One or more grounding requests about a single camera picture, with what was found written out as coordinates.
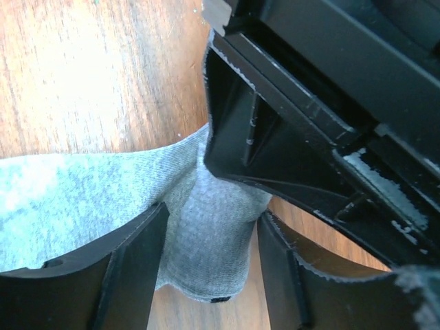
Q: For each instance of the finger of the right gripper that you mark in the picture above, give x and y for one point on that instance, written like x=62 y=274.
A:
x=358 y=181

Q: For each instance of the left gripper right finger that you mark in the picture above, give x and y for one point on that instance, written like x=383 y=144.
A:
x=309 y=287

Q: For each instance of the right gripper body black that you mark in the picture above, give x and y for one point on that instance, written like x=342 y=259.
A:
x=375 y=59

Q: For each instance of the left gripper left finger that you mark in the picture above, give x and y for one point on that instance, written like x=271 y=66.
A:
x=106 y=284

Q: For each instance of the grey sock black stripes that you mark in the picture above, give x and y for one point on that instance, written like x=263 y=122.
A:
x=53 y=204

